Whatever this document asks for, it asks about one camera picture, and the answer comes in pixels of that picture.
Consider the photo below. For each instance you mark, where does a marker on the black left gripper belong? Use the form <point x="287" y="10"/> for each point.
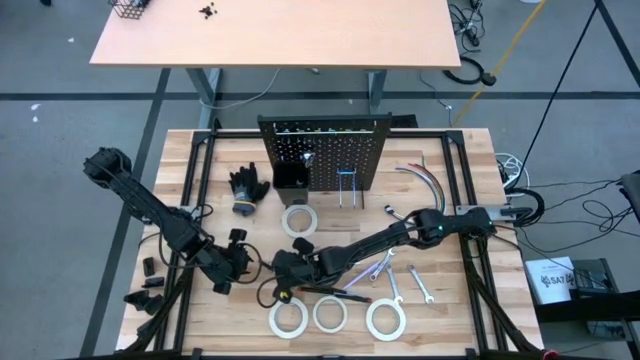
<point x="222" y="260"/>

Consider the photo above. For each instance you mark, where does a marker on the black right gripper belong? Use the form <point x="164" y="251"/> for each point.
<point x="305" y="267"/>

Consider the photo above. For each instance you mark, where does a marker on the white masking tape roll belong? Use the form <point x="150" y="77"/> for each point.
<point x="316" y="315"/>
<point x="284" y="221"/>
<point x="272" y="318"/>
<point x="369" y="320"/>

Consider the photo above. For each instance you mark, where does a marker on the chrome combination wrench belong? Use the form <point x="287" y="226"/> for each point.
<point x="420" y="284"/>
<point x="393" y="284"/>
<point x="382" y="265"/>
<point x="362" y="276"/>

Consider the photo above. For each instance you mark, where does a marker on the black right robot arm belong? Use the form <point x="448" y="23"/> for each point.
<point x="375" y="245"/>

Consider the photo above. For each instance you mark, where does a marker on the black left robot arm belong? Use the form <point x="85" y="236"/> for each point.
<point x="150" y="205"/>

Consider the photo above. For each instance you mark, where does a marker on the black grey work glove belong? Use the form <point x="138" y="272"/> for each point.
<point x="245" y="192"/>

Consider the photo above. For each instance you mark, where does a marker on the small black block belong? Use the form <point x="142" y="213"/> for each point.
<point x="154" y="282"/>
<point x="148" y="266"/>

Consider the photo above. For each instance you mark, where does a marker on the metal double prong hook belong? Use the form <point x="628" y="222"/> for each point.
<point x="340" y="190"/>

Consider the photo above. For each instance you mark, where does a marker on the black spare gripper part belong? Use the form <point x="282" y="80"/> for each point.
<point x="142" y="302"/>

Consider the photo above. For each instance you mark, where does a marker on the black perforated pegboard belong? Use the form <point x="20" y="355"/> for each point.
<point x="345" y="150"/>

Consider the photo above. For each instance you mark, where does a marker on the light wooden side table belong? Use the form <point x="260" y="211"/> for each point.
<point x="275" y="35"/>

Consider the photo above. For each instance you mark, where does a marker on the pile of small black parts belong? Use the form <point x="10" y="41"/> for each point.
<point x="207" y="11"/>

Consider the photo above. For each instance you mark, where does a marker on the white printed box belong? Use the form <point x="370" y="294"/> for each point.
<point x="547" y="292"/>

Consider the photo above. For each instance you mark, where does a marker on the red emergency stop button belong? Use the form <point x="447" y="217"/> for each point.
<point x="550" y="355"/>

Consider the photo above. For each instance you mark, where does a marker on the black equipment shelf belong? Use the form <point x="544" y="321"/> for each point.
<point x="590" y="312"/>

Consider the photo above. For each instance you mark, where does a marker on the thin black strut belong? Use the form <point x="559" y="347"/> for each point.
<point x="560" y="90"/>

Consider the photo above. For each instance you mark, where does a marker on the dark chair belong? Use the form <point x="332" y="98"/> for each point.
<point x="632" y="195"/>

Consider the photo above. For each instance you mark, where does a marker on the black flat base plate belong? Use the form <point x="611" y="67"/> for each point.
<point x="405" y="121"/>

